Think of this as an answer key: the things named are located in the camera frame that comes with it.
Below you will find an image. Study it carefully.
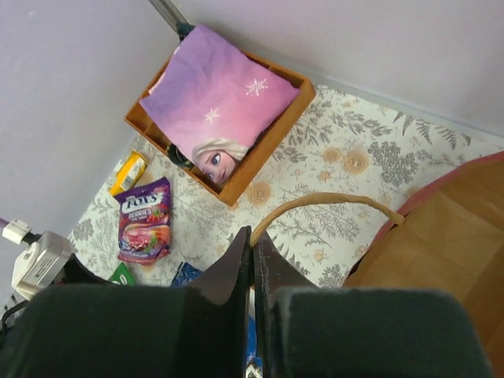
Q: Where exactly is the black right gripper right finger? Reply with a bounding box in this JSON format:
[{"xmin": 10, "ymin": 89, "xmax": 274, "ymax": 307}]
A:
[{"xmin": 252, "ymin": 235, "xmax": 493, "ymax": 377}]

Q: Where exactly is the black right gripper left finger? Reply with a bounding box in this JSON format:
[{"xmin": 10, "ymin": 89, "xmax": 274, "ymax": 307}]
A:
[{"xmin": 1, "ymin": 227, "xmax": 251, "ymax": 377}]

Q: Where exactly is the green blue snack packet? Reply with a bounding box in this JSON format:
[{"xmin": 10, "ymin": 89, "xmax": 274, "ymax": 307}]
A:
[{"xmin": 108, "ymin": 262, "xmax": 136, "ymax": 286}]

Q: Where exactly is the purple Fox's berries candy bag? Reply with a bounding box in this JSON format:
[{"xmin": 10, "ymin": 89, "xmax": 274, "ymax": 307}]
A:
[{"xmin": 114, "ymin": 177, "xmax": 171, "ymax": 265}]

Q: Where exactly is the yellow snack packet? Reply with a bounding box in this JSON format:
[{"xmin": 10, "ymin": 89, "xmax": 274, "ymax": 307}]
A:
[{"xmin": 109, "ymin": 150, "xmax": 148, "ymax": 196}]

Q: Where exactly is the red brown paper bag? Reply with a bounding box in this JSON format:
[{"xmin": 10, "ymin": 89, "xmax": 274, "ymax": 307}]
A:
[{"xmin": 250, "ymin": 153, "xmax": 503, "ymax": 363}]

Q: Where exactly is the wooden tray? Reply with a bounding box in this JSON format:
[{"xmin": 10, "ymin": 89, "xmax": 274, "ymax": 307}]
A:
[{"xmin": 124, "ymin": 51, "xmax": 316, "ymax": 206}]

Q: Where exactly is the pink purple folded cloth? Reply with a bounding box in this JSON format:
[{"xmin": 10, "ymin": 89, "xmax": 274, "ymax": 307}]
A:
[{"xmin": 139, "ymin": 24, "xmax": 299, "ymax": 184}]

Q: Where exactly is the left aluminium frame post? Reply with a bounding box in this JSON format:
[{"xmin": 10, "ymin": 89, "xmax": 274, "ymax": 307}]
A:
[{"xmin": 149, "ymin": 0, "xmax": 195, "ymax": 40}]

